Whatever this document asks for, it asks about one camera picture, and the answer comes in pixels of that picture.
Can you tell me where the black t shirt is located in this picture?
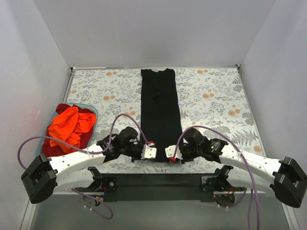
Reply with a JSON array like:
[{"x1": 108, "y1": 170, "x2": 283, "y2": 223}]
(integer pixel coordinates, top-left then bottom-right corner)
[{"x1": 141, "y1": 69, "x2": 182, "y2": 162}]

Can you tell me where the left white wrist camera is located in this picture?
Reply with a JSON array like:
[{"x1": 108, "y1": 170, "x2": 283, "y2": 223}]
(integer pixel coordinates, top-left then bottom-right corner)
[{"x1": 141, "y1": 143, "x2": 157, "y2": 160}]

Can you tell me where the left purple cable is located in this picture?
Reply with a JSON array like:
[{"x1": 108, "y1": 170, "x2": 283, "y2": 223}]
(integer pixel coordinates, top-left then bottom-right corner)
[{"x1": 18, "y1": 114, "x2": 155, "y2": 220}]

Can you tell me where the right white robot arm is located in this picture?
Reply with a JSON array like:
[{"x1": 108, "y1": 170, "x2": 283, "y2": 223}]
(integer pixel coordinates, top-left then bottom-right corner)
[{"x1": 173, "y1": 126, "x2": 307, "y2": 208}]

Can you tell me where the teal plastic basket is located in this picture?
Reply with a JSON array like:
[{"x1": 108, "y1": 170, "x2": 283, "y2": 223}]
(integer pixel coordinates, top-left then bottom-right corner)
[{"x1": 35, "y1": 103, "x2": 99, "y2": 159}]

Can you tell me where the floral table mat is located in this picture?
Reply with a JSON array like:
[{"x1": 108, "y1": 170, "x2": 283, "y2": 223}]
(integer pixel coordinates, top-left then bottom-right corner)
[{"x1": 64, "y1": 68, "x2": 266, "y2": 173}]

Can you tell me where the orange t shirt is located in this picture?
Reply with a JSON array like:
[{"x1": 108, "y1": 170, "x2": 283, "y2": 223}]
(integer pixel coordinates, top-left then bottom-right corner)
[{"x1": 47, "y1": 106, "x2": 97, "y2": 153}]

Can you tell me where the dark red t shirt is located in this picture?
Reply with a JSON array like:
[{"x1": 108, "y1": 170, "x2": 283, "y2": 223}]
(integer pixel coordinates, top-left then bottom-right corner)
[{"x1": 42, "y1": 103, "x2": 97, "y2": 159}]

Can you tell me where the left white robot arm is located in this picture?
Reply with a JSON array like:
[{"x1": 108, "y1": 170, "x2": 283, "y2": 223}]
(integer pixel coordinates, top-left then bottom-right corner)
[{"x1": 21, "y1": 127, "x2": 150, "y2": 204}]

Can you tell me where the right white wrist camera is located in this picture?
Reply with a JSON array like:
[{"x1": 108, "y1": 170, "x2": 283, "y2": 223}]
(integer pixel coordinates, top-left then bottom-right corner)
[{"x1": 165, "y1": 145, "x2": 183, "y2": 162}]

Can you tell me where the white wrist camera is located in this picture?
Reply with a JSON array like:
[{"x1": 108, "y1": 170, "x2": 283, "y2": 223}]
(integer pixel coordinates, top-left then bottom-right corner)
[
  {"x1": 165, "y1": 145, "x2": 183, "y2": 162},
  {"x1": 141, "y1": 143, "x2": 157, "y2": 160}
]

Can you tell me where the aluminium rail frame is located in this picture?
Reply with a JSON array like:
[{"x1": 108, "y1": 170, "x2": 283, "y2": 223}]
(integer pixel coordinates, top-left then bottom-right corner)
[{"x1": 22, "y1": 192, "x2": 299, "y2": 230}]

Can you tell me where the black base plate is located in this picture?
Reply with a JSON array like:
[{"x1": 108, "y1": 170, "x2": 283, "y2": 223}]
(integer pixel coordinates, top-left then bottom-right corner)
[{"x1": 77, "y1": 173, "x2": 246, "y2": 207}]

